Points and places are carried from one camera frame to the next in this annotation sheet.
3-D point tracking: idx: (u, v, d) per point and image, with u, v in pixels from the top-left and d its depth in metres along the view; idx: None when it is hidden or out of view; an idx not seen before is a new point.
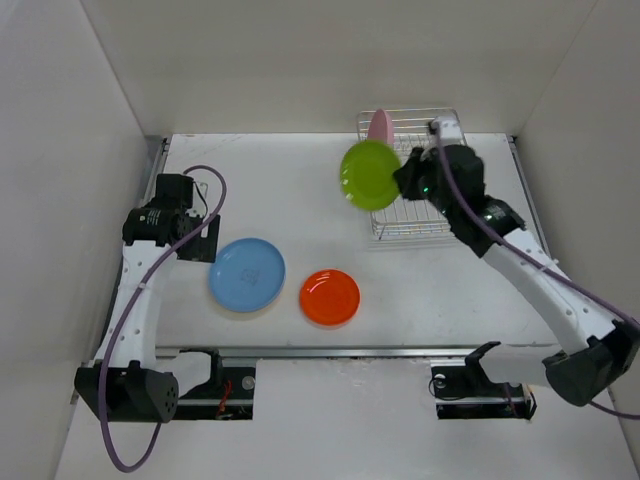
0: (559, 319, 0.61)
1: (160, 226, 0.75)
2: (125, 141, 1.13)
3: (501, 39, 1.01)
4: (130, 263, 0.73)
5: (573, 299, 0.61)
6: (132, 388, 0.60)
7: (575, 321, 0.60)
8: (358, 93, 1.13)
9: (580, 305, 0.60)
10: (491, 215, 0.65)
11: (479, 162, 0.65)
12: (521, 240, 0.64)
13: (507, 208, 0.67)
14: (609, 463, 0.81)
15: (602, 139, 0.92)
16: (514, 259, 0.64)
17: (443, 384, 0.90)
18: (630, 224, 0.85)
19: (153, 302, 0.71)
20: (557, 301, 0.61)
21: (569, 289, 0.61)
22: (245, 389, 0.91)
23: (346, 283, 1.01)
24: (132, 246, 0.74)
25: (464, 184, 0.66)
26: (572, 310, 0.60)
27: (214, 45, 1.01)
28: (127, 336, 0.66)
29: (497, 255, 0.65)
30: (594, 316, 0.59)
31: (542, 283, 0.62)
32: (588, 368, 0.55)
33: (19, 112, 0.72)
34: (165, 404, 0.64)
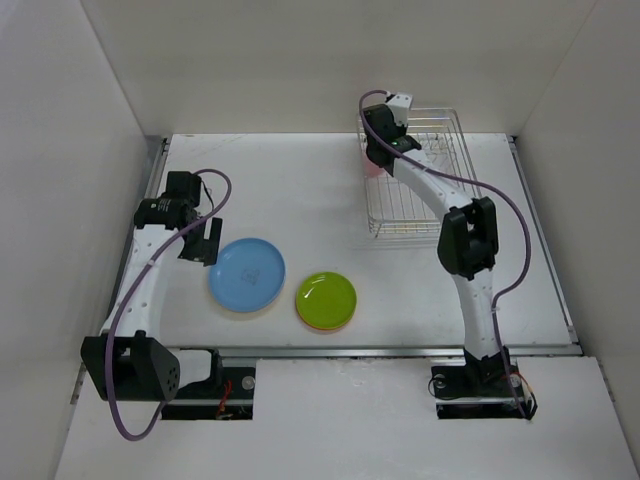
0: (437, 202, 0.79)
1: (170, 212, 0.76)
2: (126, 140, 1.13)
3: (501, 38, 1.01)
4: (140, 245, 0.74)
5: (445, 187, 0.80)
6: (137, 362, 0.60)
7: (444, 200, 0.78)
8: (358, 93, 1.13)
9: (448, 190, 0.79)
10: (396, 142, 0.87)
11: (384, 107, 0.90)
12: (414, 155, 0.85)
13: (411, 140, 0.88)
14: (610, 462, 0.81)
15: (603, 138, 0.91)
16: (407, 166, 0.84)
17: (443, 383, 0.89)
18: (628, 223, 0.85)
19: (160, 280, 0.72)
20: (433, 189, 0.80)
21: (441, 179, 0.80)
22: (245, 389, 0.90)
23: (343, 287, 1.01)
24: (142, 229, 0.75)
25: (376, 124, 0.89)
26: (444, 193, 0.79)
27: (214, 45, 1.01)
28: (134, 308, 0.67)
29: (398, 169, 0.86)
30: (457, 196, 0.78)
31: (425, 178, 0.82)
32: (448, 229, 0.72)
33: (20, 112, 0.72)
34: (168, 381, 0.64)
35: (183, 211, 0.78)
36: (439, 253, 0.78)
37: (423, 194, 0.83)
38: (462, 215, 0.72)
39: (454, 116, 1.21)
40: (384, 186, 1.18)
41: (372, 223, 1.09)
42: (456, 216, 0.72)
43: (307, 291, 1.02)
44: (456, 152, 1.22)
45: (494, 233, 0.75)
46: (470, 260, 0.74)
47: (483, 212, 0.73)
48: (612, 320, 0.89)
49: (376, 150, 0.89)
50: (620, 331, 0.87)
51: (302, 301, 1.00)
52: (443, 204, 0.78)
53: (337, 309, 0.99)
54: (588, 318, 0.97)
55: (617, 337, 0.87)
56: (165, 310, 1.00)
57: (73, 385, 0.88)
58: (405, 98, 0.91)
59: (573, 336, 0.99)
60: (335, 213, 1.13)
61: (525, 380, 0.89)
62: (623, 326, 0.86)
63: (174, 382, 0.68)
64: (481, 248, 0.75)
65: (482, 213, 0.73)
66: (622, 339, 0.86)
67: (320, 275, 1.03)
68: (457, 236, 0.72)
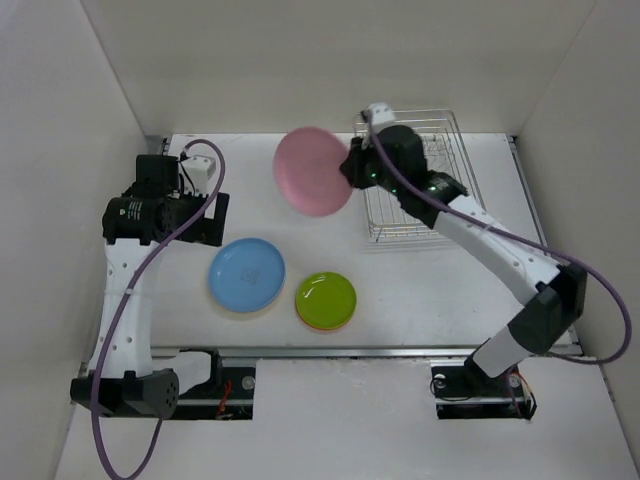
0: (510, 272, 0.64)
1: (142, 223, 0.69)
2: (125, 139, 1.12)
3: (502, 38, 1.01)
4: (114, 265, 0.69)
5: (519, 251, 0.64)
6: (130, 399, 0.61)
7: (523, 271, 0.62)
8: (358, 93, 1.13)
9: (525, 255, 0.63)
10: (434, 187, 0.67)
11: (416, 138, 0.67)
12: (464, 206, 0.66)
13: (449, 179, 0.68)
14: (609, 462, 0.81)
15: (603, 137, 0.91)
16: (459, 222, 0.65)
17: (443, 384, 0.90)
18: (629, 223, 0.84)
19: (144, 306, 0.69)
20: (503, 256, 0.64)
21: (511, 240, 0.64)
22: (245, 389, 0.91)
23: (344, 287, 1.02)
24: (115, 244, 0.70)
25: (407, 162, 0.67)
26: (520, 261, 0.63)
27: (214, 44, 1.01)
28: (120, 345, 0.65)
29: (444, 222, 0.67)
30: (538, 264, 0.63)
31: (488, 239, 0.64)
32: (539, 311, 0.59)
33: (20, 112, 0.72)
34: (165, 402, 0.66)
35: (158, 214, 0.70)
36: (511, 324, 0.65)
37: (482, 256, 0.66)
38: (553, 293, 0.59)
39: (451, 117, 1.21)
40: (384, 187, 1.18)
41: (372, 227, 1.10)
42: (546, 294, 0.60)
43: (307, 291, 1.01)
44: (453, 153, 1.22)
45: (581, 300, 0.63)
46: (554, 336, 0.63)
47: (575, 283, 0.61)
48: (612, 321, 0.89)
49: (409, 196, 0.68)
50: (621, 331, 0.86)
51: (302, 301, 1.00)
52: (526, 278, 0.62)
53: (336, 308, 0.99)
54: (588, 318, 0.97)
55: (617, 338, 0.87)
56: (165, 311, 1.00)
57: None
58: (384, 108, 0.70)
59: (573, 336, 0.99)
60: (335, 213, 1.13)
61: (525, 380, 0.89)
62: (624, 326, 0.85)
63: (174, 395, 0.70)
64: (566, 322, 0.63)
65: (574, 284, 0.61)
66: (622, 340, 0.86)
67: (319, 275, 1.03)
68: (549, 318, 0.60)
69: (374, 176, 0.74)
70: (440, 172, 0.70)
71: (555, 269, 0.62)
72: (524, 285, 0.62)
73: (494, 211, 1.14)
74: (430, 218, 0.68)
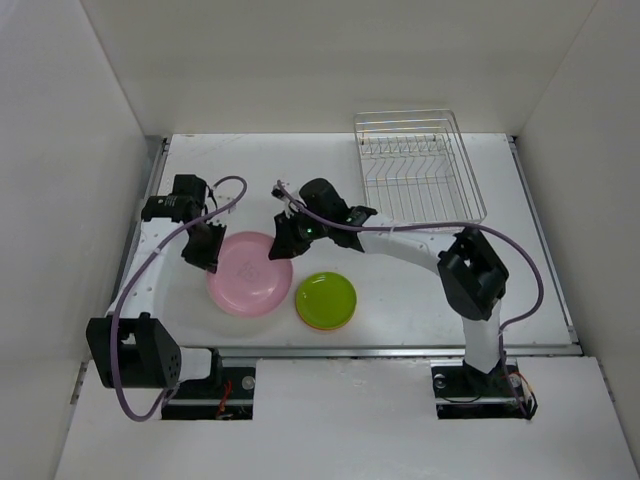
0: (421, 256, 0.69)
1: (176, 207, 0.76)
2: (125, 140, 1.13)
3: (501, 39, 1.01)
4: (147, 234, 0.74)
5: (421, 236, 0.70)
6: (142, 341, 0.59)
7: (427, 250, 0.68)
8: (358, 93, 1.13)
9: (426, 236, 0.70)
10: (350, 218, 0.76)
11: (326, 186, 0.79)
12: (375, 222, 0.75)
13: (365, 209, 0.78)
14: (610, 462, 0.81)
15: (603, 137, 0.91)
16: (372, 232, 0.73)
17: (443, 384, 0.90)
18: (628, 222, 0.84)
19: (165, 267, 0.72)
20: (410, 245, 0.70)
21: (412, 230, 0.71)
22: (245, 389, 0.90)
23: (344, 288, 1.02)
24: (150, 220, 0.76)
25: (325, 206, 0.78)
26: (424, 243, 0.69)
27: (214, 45, 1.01)
28: (139, 292, 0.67)
29: (366, 241, 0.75)
30: (438, 239, 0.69)
31: (398, 238, 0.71)
32: (450, 276, 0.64)
33: (21, 112, 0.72)
34: (170, 369, 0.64)
35: (189, 208, 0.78)
36: (455, 306, 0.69)
37: (404, 256, 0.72)
38: (456, 257, 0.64)
39: (451, 117, 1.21)
40: (384, 187, 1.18)
41: None
42: (450, 261, 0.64)
43: (306, 291, 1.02)
44: (453, 153, 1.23)
45: (496, 258, 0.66)
46: (490, 298, 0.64)
47: (474, 243, 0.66)
48: (611, 320, 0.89)
49: (338, 232, 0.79)
50: (620, 331, 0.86)
51: (302, 301, 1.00)
52: (431, 254, 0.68)
53: (335, 307, 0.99)
54: (588, 318, 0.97)
55: (617, 337, 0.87)
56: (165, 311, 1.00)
57: (73, 385, 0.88)
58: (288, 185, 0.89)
59: (573, 336, 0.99)
60: None
61: (525, 380, 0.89)
62: (624, 325, 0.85)
63: (175, 373, 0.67)
64: (497, 286, 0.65)
65: (473, 243, 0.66)
66: (622, 340, 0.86)
67: (319, 275, 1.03)
68: (462, 280, 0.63)
69: (309, 231, 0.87)
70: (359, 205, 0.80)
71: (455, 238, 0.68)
72: (433, 261, 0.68)
73: (495, 211, 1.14)
74: (359, 243, 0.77)
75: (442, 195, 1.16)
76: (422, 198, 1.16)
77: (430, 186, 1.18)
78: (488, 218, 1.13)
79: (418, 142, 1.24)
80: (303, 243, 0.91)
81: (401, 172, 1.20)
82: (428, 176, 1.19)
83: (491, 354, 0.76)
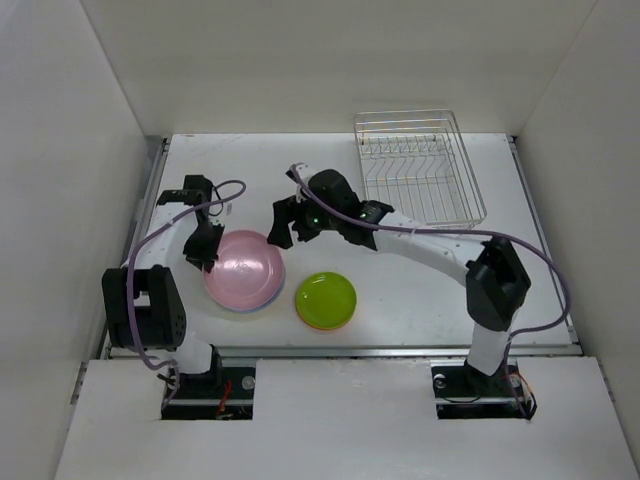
0: (445, 263, 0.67)
1: (189, 195, 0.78)
2: (125, 140, 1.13)
3: (501, 39, 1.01)
4: (161, 210, 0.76)
5: (445, 241, 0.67)
6: (153, 286, 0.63)
7: (453, 258, 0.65)
8: (358, 93, 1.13)
9: (451, 242, 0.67)
10: (365, 214, 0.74)
11: (340, 180, 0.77)
12: (392, 220, 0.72)
13: (380, 205, 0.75)
14: (610, 462, 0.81)
15: (604, 137, 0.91)
16: (391, 233, 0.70)
17: (443, 384, 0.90)
18: (628, 223, 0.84)
19: (178, 239, 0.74)
20: (434, 250, 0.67)
21: (436, 234, 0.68)
22: (245, 389, 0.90)
23: (344, 287, 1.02)
24: (165, 201, 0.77)
25: (337, 200, 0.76)
26: (449, 250, 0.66)
27: (214, 45, 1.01)
28: (152, 252, 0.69)
29: (381, 240, 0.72)
30: (465, 247, 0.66)
31: (419, 241, 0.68)
32: (478, 287, 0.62)
33: (22, 113, 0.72)
34: (176, 325, 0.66)
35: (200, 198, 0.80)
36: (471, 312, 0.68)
37: (423, 259, 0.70)
38: (485, 268, 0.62)
39: (451, 117, 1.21)
40: (384, 187, 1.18)
41: None
42: (478, 270, 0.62)
43: (307, 292, 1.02)
44: (453, 152, 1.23)
45: (521, 268, 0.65)
46: (511, 309, 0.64)
47: (502, 253, 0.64)
48: (611, 320, 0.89)
49: (349, 229, 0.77)
50: (620, 331, 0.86)
51: (302, 301, 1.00)
52: (457, 262, 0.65)
53: (334, 307, 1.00)
54: (588, 319, 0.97)
55: (617, 337, 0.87)
56: None
57: (73, 385, 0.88)
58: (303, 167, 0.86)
59: (573, 336, 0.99)
60: None
61: (525, 380, 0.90)
62: (624, 325, 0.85)
63: (181, 335, 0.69)
64: (519, 294, 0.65)
65: (501, 254, 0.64)
66: (622, 340, 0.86)
67: (319, 275, 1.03)
68: (489, 291, 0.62)
69: (316, 222, 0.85)
70: (372, 200, 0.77)
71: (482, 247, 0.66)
72: (459, 269, 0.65)
73: (495, 211, 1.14)
74: (373, 241, 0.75)
75: (442, 194, 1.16)
76: (422, 198, 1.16)
77: (430, 186, 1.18)
78: (488, 219, 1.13)
79: (418, 142, 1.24)
80: (309, 232, 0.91)
81: (401, 172, 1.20)
82: (429, 176, 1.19)
83: (494, 356, 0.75)
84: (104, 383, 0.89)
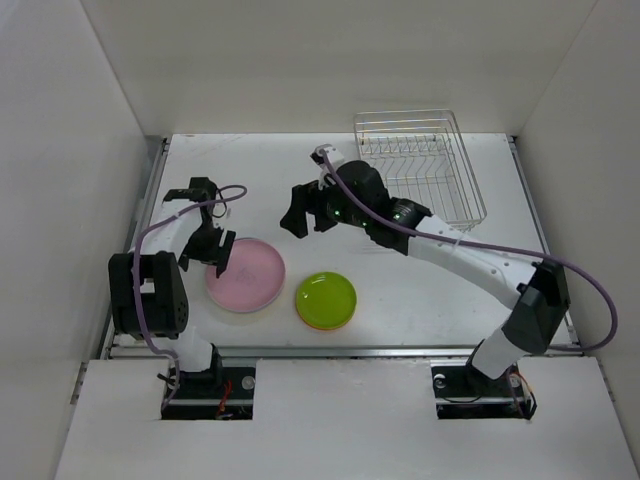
0: (491, 282, 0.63)
1: (195, 192, 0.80)
2: (125, 141, 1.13)
3: (501, 39, 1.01)
4: (168, 203, 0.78)
5: (493, 258, 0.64)
6: (158, 267, 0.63)
7: (501, 277, 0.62)
8: (358, 93, 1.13)
9: (500, 260, 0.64)
10: (398, 215, 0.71)
11: (373, 176, 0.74)
12: (431, 227, 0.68)
13: (413, 205, 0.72)
14: (610, 463, 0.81)
15: (604, 138, 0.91)
16: (430, 242, 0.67)
17: (443, 384, 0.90)
18: (628, 223, 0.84)
19: (182, 232, 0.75)
20: (480, 267, 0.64)
21: (483, 249, 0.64)
22: (245, 389, 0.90)
23: (344, 287, 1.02)
24: (171, 196, 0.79)
25: (368, 197, 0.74)
26: (497, 268, 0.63)
27: (214, 45, 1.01)
28: (157, 242, 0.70)
29: (416, 246, 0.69)
30: (514, 267, 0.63)
31: (463, 254, 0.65)
32: (528, 313, 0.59)
33: (22, 113, 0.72)
34: (179, 311, 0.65)
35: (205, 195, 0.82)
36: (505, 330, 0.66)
37: (464, 273, 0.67)
38: (537, 293, 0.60)
39: (451, 117, 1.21)
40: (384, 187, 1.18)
41: None
42: (530, 295, 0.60)
43: (307, 291, 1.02)
44: (453, 152, 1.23)
45: (566, 292, 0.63)
46: (551, 333, 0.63)
47: (553, 277, 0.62)
48: None
49: (379, 230, 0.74)
50: (621, 332, 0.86)
51: (303, 301, 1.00)
52: (506, 283, 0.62)
53: (334, 307, 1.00)
54: (588, 319, 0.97)
55: (617, 338, 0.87)
56: None
57: (73, 385, 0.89)
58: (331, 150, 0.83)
59: (573, 336, 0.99)
60: None
61: (525, 380, 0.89)
62: (624, 325, 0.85)
63: (183, 326, 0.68)
64: (558, 317, 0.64)
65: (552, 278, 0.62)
66: (622, 340, 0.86)
67: (319, 275, 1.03)
68: (537, 317, 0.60)
69: (337, 214, 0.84)
70: (404, 199, 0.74)
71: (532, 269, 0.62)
72: (506, 289, 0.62)
73: (495, 211, 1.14)
74: (405, 245, 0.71)
75: (442, 194, 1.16)
76: (421, 198, 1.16)
77: (430, 186, 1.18)
78: (488, 218, 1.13)
79: (418, 142, 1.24)
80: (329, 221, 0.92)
81: (401, 172, 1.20)
82: (429, 176, 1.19)
83: (499, 362, 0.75)
84: (104, 383, 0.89)
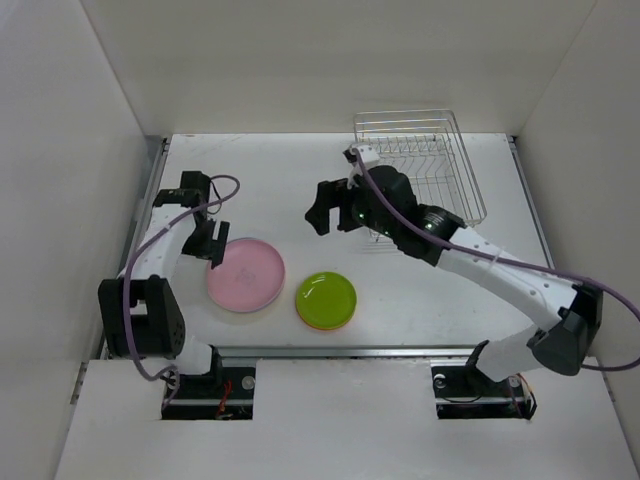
0: (528, 302, 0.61)
1: (186, 195, 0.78)
2: (125, 141, 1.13)
3: (501, 39, 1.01)
4: (157, 213, 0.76)
5: (531, 278, 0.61)
6: (151, 294, 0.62)
7: (541, 299, 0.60)
8: (358, 93, 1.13)
9: (539, 281, 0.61)
10: (430, 224, 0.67)
11: (403, 182, 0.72)
12: (465, 240, 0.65)
13: (444, 213, 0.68)
14: (610, 463, 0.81)
15: (604, 138, 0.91)
16: (465, 256, 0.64)
17: (443, 384, 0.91)
18: (628, 223, 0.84)
19: (175, 245, 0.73)
20: (518, 286, 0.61)
21: (522, 268, 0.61)
22: (245, 389, 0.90)
23: (344, 287, 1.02)
24: (161, 204, 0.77)
25: (398, 203, 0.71)
26: (536, 289, 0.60)
27: (214, 45, 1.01)
28: (149, 261, 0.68)
29: (448, 259, 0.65)
30: (554, 288, 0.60)
31: (500, 271, 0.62)
32: (570, 340, 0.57)
33: (22, 113, 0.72)
34: (175, 333, 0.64)
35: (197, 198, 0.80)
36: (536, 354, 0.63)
37: (498, 290, 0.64)
38: (578, 319, 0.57)
39: (451, 118, 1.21)
40: None
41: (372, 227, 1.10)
42: (571, 321, 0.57)
43: (307, 291, 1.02)
44: (453, 153, 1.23)
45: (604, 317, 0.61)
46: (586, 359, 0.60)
47: (595, 302, 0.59)
48: (611, 321, 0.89)
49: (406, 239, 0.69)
50: (621, 332, 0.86)
51: (303, 302, 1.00)
52: (545, 305, 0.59)
53: (334, 307, 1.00)
54: None
55: (617, 338, 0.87)
56: None
57: (73, 385, 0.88)
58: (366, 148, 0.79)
59: None
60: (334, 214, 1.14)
61: (525, 380, 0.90)
62: (624, 325, 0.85)
63: (180, 343, 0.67)
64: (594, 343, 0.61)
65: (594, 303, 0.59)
66: (622, 341, 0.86)
67: (319, 275, 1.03)
68: (578, 345, 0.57)
69: (361, 217, 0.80)
70: (434, 207, 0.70)
71: (573, 292, 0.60)
72: (544, 312, 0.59)
73: (495, 211, 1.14)
74: (434, 256, 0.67)
75: (442, 195, 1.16)
76: (421, 198, 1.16)
77: (430, 186, 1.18)
78: (488, 219, 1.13)
79: (418, 142, 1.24)
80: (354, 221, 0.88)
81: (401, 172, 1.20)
82: (428, 176, 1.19)
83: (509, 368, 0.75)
84: (104, 383, 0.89)
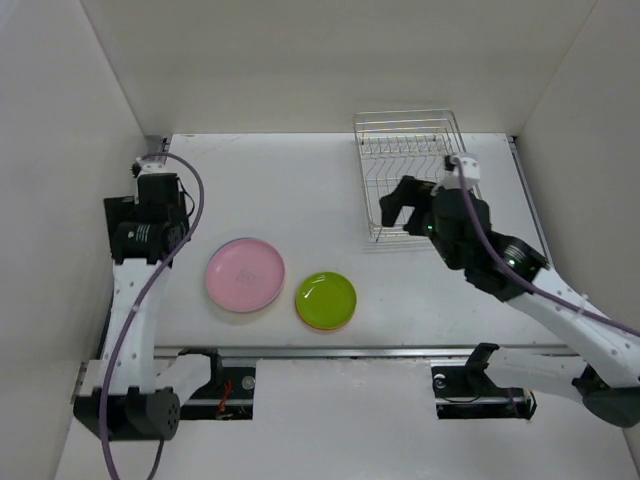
0: (605, 361, 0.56)
1: (150, 243, 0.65)
2: (125, 141, 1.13)
3: (501, 38, 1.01)
4: (121, 283, 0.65)
5: (613, 337, 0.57)
6: (131, 414, 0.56)
7: (621, 361, 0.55)
8: (358, 93, 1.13)
9: (621, 341, 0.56)
10: (512, 259, 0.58)
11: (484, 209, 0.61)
12: (550, 284, 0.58)
13: (525, 246, 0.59)
14: (609, 463, 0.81)
15: (604, 138, 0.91)
16: (547, 302, 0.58)
17: (443, 384, 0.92)
18: (628, 223, 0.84)
19: (149, 321, 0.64)
20: (600, 344, 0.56)
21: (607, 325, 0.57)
22: (245, 389, 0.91)
23: (343, 287, 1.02)
24: (122, 264, 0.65)
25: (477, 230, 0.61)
26: (617, 350, 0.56)
27: (214, 45, 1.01)
28: (124, 361, 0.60)
29: (527, 300, 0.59)
30: (636, 351, 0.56)
31: (582, 325, 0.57)
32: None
33: (21, 113, 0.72)
34: (168, 421, 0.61)
35: (164, 237, 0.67)
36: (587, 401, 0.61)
37: (572, 340, 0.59)
38: None
39: (451, 117, 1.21)
40: (384, 187, 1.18)
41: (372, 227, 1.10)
42: None
43: (307, 292, 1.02)
44: (453, 153, 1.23)
45: None
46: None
47: None
48: None
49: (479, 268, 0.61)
50: None
51: (303, 302, 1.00)
52: (625, 367, 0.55)
53: (334, 307, 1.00)
54: None
55: None
56: (165, 310, 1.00)
57: (73, 385, 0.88)
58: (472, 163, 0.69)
59: None
60: (334, 214, 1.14)
61: None
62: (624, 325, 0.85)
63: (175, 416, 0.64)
64: None
65: None
66: None
67: (319, 275, 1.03)
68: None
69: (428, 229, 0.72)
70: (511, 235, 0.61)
71: None
72: (622, 373, 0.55)
73: (495, 211, 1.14)
74: (510, 292, 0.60)
75: None
76: None
77: None
78: None
79: (418, 142, 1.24)
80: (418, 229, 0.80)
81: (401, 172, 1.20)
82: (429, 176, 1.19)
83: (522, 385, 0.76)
84: None
